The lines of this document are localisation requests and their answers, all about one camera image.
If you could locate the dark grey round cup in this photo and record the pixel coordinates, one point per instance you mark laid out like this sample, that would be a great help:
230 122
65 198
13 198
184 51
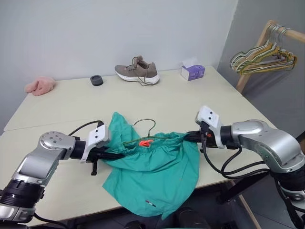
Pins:
96 80

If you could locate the dark rounded shape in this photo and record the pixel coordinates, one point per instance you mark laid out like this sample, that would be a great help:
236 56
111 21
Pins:
193 218

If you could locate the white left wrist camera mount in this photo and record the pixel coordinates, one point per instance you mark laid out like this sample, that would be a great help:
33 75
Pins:
96 136

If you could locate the pink plush slipper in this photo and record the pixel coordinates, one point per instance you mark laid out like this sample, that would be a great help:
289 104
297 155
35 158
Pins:
41 86

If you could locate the brown sneaker white sole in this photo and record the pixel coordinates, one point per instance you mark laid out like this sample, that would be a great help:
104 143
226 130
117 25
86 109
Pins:
140 71

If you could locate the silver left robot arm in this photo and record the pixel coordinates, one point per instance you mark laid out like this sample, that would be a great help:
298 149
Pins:
40 157

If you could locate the light wooden slat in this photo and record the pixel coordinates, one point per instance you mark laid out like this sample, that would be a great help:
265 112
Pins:
250 212

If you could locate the bundle of coloured hangers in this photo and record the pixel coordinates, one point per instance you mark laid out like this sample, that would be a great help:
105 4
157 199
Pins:
243 72

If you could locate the purple tissue box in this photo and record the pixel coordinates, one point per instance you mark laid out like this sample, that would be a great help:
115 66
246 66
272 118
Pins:
194 71

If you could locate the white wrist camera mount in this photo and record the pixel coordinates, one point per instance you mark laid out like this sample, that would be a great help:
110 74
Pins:
210 118
96 136

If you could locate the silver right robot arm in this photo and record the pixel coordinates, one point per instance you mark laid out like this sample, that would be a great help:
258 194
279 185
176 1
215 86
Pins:
262 140

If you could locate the wooden clothes rack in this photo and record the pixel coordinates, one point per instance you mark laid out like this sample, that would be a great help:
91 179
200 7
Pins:
246 78

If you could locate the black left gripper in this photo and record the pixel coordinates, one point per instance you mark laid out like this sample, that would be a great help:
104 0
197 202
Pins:
94 158

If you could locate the teal green shorts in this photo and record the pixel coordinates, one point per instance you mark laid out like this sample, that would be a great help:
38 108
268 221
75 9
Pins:
155 174

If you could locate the bunch of hangers on rack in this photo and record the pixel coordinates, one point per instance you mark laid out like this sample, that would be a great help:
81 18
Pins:
234 60

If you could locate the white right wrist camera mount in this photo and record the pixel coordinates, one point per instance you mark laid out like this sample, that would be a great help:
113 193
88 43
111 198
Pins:
210 118

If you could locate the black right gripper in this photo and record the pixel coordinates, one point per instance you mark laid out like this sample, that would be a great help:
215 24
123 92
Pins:
208 139

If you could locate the black table frame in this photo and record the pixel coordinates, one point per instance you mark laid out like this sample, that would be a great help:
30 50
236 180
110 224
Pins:
240 188

